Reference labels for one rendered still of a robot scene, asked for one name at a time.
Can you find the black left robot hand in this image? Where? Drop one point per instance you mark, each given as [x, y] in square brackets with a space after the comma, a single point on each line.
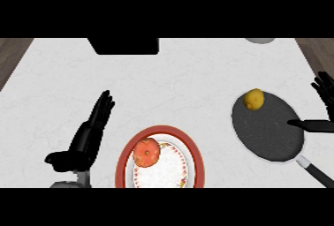
[86, 140]

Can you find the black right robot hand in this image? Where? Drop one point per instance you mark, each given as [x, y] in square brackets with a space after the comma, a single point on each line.
[324, 123]

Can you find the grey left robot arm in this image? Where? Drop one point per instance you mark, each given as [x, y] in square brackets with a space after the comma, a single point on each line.
[74, 180]

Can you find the dark grey frying pan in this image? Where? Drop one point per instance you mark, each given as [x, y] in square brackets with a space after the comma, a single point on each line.
[268, 129]

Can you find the red-rimmed white plate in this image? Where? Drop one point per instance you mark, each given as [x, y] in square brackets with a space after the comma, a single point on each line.
[160, 159]

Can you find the yellow lemon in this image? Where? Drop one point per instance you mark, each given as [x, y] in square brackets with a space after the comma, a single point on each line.
[253, 99]

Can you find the orange round fruit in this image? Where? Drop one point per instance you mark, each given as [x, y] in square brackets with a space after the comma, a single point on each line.
[147, 152]

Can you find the grey round object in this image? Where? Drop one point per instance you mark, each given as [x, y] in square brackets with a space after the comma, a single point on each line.
[260, 40]

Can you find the black box appliance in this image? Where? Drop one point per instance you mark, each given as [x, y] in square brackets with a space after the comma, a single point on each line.
[124, 46]

